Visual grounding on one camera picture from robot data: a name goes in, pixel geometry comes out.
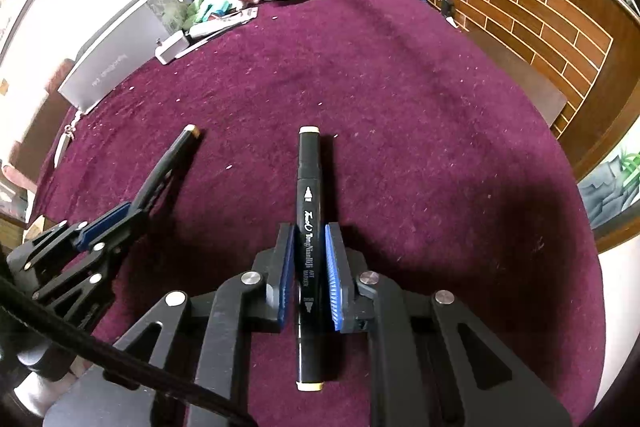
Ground black marker cream cap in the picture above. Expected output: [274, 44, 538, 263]
[296, 127, 326, 392]

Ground white charger box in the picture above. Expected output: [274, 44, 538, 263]
[155, 31, 188, 65]

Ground brown wooden bench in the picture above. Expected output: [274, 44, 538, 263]
[465, 27, 568, 125]

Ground white keychain tag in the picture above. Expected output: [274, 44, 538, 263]
[52, 109, 83, 168]

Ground green cloth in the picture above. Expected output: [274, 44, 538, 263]
[187, 0, 236, 28]

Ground black marker brown cap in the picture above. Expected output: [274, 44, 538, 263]
[131, 124, 203, 214]

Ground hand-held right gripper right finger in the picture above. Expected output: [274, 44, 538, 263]
[325, 222, 573, 427]

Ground black braided cable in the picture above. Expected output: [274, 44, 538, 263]
[0, 274, 256, 427]

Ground grey flat box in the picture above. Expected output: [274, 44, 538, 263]
[57, 0, 188, 115]

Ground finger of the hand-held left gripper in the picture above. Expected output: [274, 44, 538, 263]
[7, 202, 148, 282]
[31, 218, 150, 332]

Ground clear plastic packet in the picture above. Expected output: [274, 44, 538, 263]
[190, 7, 258, 38]

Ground clear black pen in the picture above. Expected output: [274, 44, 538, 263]
[187, 24, 236, 52]

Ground bamboo wall poster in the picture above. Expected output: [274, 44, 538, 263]
[580, 147, 640, 228]

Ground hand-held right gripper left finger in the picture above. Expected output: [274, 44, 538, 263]
[45, 222, 297, 427]

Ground brown chair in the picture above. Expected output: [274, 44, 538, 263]
[10, 62, 76, 188]

